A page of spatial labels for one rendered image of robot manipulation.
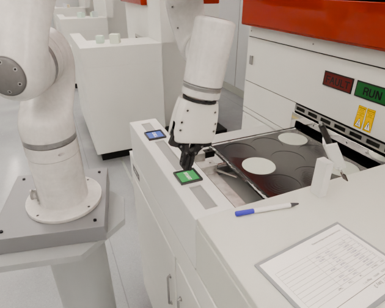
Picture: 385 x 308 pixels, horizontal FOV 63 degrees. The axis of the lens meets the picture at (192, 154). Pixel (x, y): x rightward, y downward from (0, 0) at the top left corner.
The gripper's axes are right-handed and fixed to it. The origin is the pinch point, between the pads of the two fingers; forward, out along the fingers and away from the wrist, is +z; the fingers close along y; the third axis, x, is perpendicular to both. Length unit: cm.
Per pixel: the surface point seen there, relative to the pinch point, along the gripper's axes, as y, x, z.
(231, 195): -14.7, 1.3, 9.9
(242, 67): -215, -298, 15
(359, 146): -57, 2, -5
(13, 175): 49, -199, 113
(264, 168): -28.0, -4.1, 5.1
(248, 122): -62, -60, 10
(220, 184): -14.4, -4.6, 10.0
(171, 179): 2.8, -0.6, 5.4
